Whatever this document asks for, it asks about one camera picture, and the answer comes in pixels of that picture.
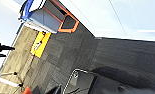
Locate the black tripod stand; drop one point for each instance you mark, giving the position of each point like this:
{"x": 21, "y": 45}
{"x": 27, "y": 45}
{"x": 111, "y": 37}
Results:
{"x": 1, "y": 48}

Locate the white wardrobe body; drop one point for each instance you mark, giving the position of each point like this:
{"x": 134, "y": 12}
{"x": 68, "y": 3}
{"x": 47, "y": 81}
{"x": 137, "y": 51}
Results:
{"x": 93, "y": 16}

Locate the orange table frame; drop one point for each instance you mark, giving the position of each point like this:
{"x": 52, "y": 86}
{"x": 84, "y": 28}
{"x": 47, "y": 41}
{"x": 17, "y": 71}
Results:
{"x": 73, "y": 16}

